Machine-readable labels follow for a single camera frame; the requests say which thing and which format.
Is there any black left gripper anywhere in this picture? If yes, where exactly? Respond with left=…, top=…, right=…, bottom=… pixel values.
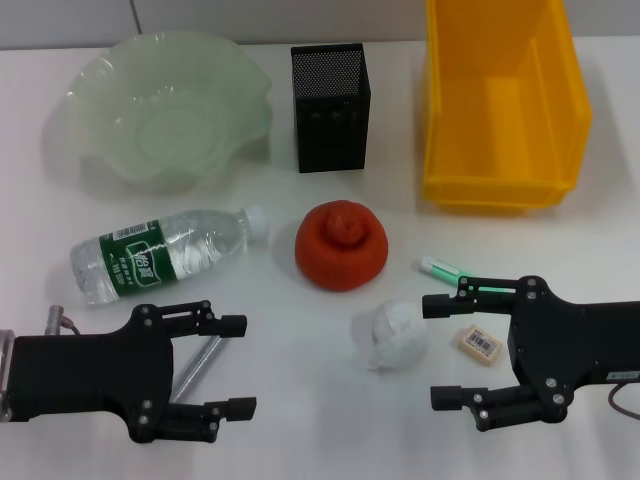
left=8, top=299, right=258, bottom=444

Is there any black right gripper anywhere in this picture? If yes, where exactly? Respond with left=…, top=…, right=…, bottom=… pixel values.
left=422, top=274, right=640, bottom=432

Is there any white paper ball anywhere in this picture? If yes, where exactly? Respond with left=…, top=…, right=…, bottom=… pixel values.
left=352, top=298, right=429, bottom=371

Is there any green pen white clip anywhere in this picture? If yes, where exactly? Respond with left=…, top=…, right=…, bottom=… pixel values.
left=413, top=256, right=519, bottom=296

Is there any clear water bottle green label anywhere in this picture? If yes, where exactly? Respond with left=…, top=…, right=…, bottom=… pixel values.
left=69, top=205, right=269, bottom=306

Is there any red-orange fruit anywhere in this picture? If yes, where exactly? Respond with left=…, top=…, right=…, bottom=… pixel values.
left=293, top=199, right=390, bottom=292

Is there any beige eraser with barcode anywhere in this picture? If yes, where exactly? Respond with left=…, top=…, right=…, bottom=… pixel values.
left=456, top=323, right=503, bottom=360

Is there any silver marker pen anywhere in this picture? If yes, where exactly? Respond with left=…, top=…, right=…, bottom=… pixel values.
left=172, top=334, right=226, bottom=405

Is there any black mesh pen holder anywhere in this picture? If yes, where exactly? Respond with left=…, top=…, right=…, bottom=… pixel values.
left=290, top=42, right=373, bottom=174

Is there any pale green glass fruit plate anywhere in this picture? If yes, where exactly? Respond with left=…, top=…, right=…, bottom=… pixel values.
left=42, top=30, right=275, bottom=196

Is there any yellow plastic storage bin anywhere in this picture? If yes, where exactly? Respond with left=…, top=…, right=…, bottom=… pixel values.
left=422, top=0, right=594, bottom=217

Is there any right wrist connector cable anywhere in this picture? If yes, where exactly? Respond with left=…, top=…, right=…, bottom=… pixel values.
left=606, top=382, right=640, bottom=417

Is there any wrist connector cable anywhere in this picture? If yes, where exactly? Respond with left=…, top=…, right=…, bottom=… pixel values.
left=606, top=382, right=640, bottom=417
left=46, top=303, right=82, bottom=338

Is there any left wrist connector cable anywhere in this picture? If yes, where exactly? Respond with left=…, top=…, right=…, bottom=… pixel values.
left=46, top=303, right=82, bottom=338

